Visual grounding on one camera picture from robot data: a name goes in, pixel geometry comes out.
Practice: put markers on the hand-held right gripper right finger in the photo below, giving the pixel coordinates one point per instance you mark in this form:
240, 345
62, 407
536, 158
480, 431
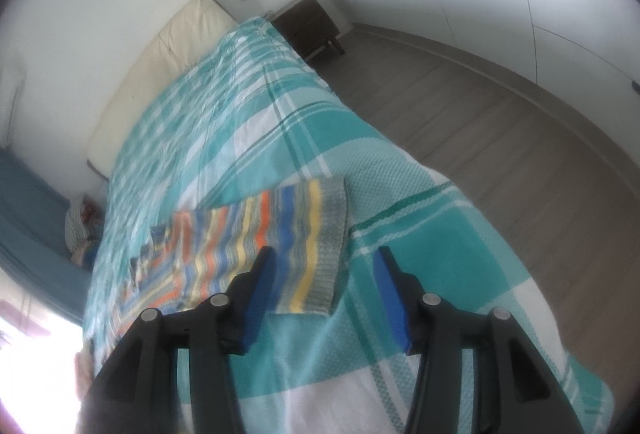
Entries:
392, 309

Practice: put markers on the dark wooden nightstand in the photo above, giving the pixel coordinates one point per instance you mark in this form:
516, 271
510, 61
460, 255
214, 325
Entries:
307, 27

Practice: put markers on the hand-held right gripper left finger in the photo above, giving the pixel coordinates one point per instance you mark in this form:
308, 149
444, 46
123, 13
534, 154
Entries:
260, 299

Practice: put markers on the pile of clothes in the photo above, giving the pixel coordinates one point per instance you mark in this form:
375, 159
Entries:
82, 229

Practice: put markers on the striped knit sweater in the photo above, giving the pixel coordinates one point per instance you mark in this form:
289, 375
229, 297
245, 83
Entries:
295, 234

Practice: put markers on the cream padded headboard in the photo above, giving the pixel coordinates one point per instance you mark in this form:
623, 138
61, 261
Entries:
160, 64

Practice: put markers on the bed with teal plaid cover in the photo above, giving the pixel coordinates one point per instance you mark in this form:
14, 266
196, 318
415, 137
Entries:
310, 134

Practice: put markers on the blue curtain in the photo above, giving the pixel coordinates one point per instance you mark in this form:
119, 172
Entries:
35, 224

